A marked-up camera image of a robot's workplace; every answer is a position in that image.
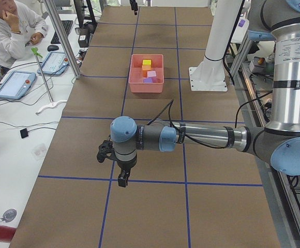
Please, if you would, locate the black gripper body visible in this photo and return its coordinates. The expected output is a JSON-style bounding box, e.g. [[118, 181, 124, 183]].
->
[[117, 157, 137, 175], [129, 0, 138, 11]]

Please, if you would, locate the yellow foam block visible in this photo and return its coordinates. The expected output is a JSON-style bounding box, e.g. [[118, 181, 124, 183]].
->
[[142, 59, 152, 66]]

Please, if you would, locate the orange foam block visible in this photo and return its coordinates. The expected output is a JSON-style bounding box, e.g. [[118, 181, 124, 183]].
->
[[142, 65, 152, 78]]

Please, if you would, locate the pink foam block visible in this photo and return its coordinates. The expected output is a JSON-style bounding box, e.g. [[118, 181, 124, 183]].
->
[[147, 70, 157, 78]]

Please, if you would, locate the purple foam block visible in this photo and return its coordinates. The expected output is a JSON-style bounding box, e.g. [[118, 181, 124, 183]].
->
[[143, 77, 153, 83]]

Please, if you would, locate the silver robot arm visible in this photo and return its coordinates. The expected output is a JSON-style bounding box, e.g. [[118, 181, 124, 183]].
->
[[110, 1, 300, 187]]

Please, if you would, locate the pink plastic bin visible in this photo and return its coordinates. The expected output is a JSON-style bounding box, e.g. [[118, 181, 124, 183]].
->
[[128, 54, 164, 93]]

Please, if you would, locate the black box with label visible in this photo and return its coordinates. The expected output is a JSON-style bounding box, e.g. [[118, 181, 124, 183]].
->
[[78, 24, 96, 48]]

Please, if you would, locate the black keyboard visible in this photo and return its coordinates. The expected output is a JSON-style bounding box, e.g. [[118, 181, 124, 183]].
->
[[50, 20, 74, 44]]

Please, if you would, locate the black computer mouse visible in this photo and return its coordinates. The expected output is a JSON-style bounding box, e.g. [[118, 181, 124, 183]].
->
[[47, 44, 59, 52]]

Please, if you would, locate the far blue teach pendant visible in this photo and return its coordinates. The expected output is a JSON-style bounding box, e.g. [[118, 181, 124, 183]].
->
[[41, 51, 69, 76]]

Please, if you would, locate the blue teach pendant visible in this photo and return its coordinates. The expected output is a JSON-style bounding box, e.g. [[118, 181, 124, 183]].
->
[[41, 51, 69, 76], [0, 71, 37, 100]]

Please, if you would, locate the small black square device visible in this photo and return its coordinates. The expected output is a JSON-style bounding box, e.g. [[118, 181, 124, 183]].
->
[[20, 128, 29, 139]]

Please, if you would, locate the silver stand with green clip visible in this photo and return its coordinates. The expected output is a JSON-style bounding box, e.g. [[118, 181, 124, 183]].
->
[[31, 47, 67, 115]]

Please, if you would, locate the round metal disc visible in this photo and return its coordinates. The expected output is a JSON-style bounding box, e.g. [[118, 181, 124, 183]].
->
[[0, 209, 17, 223]]

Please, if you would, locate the person in white hoodie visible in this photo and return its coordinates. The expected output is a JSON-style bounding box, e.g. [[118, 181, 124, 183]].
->
[[0, 1, 47, 69]]

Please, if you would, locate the near blue teach pendant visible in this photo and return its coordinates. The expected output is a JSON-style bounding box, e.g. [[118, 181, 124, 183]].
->
[[0, 71, 37, 100]]

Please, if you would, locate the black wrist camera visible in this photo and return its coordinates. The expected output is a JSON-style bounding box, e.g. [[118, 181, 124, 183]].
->
[[96, 140, 115, 163]]

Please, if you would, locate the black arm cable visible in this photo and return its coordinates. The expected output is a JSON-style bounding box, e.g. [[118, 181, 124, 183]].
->
[[147, 99, 233, 149]]

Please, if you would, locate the aluminium frame post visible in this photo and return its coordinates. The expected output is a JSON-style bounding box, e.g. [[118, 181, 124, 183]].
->
[[43, 0, 81, 79]]

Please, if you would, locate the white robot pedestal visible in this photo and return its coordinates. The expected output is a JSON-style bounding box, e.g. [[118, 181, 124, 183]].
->
[[189, 0, 244, 92]]

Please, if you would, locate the aluminium frame rack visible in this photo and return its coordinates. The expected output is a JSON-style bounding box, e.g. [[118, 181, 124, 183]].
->
[[231, 38, 300, 247]]

